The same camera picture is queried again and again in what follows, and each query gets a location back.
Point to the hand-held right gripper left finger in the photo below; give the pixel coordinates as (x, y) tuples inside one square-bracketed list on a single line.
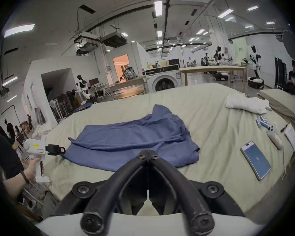
[(127, 181)]

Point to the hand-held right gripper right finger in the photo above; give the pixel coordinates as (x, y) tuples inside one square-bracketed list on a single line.
[(172, 183)]

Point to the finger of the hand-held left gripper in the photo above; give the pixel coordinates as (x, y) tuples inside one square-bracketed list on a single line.
[(61, 149)]

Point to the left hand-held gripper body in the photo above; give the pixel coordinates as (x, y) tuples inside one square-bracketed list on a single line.
[(34, 146)]

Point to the person's left forearm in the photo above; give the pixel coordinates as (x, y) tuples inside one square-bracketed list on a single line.
[(13, 184)]

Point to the person's left hand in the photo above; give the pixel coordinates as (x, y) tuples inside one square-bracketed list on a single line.
[(31, 168)]

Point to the group of people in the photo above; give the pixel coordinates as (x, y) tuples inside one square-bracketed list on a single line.
[(14, 129)]

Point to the person's body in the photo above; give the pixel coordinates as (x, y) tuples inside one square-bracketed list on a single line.
[(5, 154)]

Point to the white standing fan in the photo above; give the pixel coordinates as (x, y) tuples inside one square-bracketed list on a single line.
[(53, 108)]

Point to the blue shirt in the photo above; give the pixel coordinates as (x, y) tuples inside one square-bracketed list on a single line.
[(137, 136)]

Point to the white and black humanoid robot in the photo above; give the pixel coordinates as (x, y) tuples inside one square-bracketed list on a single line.
[(255, 65), (220, 58), (82, 86)]

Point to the bed with beige sheet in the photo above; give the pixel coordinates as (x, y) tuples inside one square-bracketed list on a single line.
[(211, 122)]

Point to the smartphone with blue screen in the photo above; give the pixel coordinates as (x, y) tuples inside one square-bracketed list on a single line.
[(256, 160)]

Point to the wooden desk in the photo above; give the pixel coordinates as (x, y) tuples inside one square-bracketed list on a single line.
[(127, 82)]

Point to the white washing machine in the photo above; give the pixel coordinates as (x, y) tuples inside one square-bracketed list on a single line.
[(163, 80)]

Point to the white cloth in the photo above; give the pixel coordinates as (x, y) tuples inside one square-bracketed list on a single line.
[(248, 104)]

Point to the white hand controller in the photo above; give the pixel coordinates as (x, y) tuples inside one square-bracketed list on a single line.
[(274, 135)]

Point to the long wooden table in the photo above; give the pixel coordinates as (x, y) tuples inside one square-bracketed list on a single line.
[(211, 69)]

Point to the small black clip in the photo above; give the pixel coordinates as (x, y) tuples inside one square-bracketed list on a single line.
[(283, 128)]

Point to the white paper card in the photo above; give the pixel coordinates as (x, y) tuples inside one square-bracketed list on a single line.
[(293, 140)]

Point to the beige pillow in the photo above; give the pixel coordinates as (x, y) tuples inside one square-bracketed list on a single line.
[(282, 102)]

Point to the black cabinet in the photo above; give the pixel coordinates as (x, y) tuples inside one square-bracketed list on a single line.
[(280, 72)]

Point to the round grey reflector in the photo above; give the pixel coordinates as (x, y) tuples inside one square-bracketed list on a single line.
[(292, 44)]

